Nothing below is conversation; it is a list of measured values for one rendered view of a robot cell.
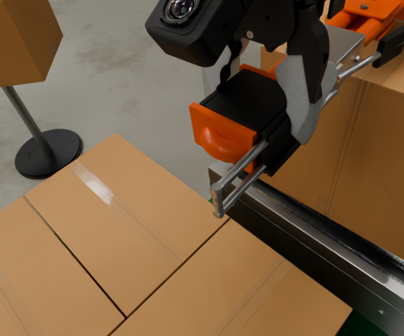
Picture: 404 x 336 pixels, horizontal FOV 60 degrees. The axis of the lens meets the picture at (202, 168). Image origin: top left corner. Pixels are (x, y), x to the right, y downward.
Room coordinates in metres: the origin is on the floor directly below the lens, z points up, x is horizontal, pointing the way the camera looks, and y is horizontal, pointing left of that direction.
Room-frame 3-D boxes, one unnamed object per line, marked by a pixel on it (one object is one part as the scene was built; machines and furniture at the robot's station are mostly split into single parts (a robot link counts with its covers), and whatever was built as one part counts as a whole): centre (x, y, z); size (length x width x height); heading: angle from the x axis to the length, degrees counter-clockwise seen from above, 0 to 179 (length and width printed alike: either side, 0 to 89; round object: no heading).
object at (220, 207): (0.25, -0.13, 1.21); 0.31 x 0.03 x 0.05; 132
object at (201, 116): (0.26, -0.05, 1.21); 0.08 x 0.07 x 0.05; 131
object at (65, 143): (1.57, 0.90, 0.31); 0.40 x 0.40 x 0.62
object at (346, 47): (0.34, -0.16, 1.20); 0.07 x 0.07 x 0.04; 41
